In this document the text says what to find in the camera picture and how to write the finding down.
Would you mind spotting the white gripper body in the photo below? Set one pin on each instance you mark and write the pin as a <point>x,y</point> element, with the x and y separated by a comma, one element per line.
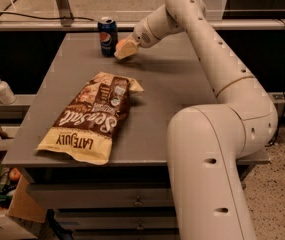
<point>142,36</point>

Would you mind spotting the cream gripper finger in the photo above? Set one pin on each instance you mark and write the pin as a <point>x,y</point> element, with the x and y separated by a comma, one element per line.
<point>129,48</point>

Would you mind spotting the orange fruit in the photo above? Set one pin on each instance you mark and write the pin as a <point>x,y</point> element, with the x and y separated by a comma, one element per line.
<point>120,44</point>

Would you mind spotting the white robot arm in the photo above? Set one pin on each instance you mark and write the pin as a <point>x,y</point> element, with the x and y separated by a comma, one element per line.
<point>205,141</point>

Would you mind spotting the blue pepsi can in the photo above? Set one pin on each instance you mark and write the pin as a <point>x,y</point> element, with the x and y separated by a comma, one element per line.
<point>108,33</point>

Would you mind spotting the brown yellow chip bag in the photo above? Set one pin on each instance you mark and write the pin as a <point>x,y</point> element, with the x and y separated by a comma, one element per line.
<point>86,127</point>

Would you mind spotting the white pump sanitizer bottle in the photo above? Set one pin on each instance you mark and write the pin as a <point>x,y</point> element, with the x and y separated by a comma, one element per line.
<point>6,94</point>

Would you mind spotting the top drawer knob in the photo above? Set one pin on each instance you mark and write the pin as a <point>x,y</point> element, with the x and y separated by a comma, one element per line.
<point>138,202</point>

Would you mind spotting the drawer knob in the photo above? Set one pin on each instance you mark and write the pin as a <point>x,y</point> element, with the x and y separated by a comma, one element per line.
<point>139,227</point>
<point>138,202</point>

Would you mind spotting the red apple in box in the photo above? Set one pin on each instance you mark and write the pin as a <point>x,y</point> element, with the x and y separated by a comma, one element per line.
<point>14,175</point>

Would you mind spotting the middle drawer knob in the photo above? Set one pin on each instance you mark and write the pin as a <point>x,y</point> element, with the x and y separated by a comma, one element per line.
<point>139,227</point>

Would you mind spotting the cardboard box with groceries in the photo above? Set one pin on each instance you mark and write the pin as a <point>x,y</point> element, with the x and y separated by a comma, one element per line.
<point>21,216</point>

